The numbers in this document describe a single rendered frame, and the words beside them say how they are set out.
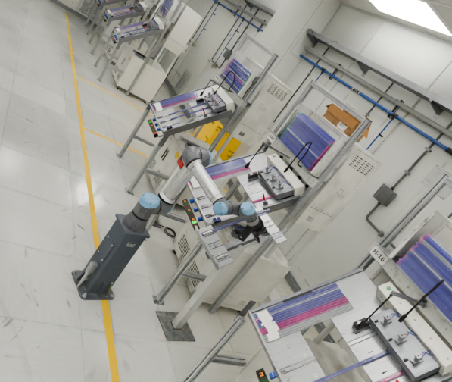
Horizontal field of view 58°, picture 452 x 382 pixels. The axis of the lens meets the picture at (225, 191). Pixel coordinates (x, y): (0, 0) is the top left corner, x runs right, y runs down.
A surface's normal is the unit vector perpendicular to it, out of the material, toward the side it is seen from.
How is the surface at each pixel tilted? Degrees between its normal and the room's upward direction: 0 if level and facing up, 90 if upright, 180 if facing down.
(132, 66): 90
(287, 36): 90
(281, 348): 44
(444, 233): 90
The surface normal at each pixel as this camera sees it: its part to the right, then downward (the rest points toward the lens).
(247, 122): 0.33, 0.55
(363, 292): -0.12, -0.78
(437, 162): -0.76, -0.33
